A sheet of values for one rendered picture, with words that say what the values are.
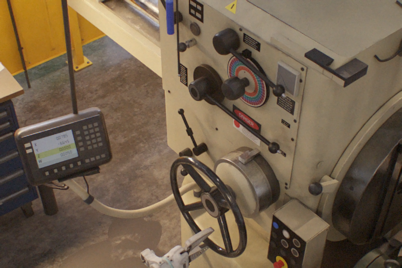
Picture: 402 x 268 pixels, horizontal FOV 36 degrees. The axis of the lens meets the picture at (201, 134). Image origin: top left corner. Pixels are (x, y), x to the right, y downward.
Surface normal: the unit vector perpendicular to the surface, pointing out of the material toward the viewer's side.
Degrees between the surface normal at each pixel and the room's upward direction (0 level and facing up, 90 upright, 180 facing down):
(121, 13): 0
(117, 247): 0
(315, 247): 90
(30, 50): 90
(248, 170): 17
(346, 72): 0
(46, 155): 70
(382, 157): 39
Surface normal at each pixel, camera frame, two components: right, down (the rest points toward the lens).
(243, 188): -0.47, 0.26
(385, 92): 0.65, 0.52
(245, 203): -0.34, 0.65
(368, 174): -0.62, -0.07
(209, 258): -0.77, 0.44
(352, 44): 0.00, -0.73
